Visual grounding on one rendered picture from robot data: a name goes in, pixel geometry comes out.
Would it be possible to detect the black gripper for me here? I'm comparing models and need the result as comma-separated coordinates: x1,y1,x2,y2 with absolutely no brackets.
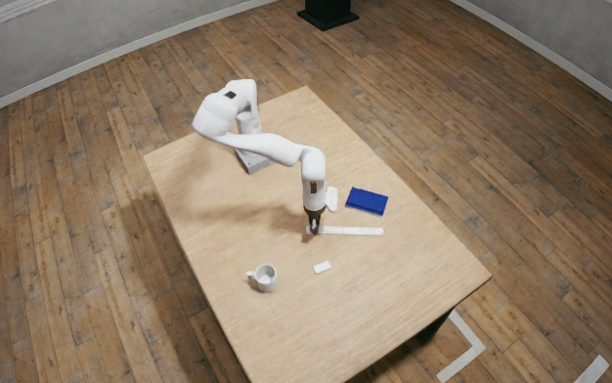
303,205,326,234

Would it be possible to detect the grey mug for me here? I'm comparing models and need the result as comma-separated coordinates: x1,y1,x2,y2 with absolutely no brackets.
247,265,279,293

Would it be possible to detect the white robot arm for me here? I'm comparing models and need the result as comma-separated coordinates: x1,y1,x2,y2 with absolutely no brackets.
193,79,338,213

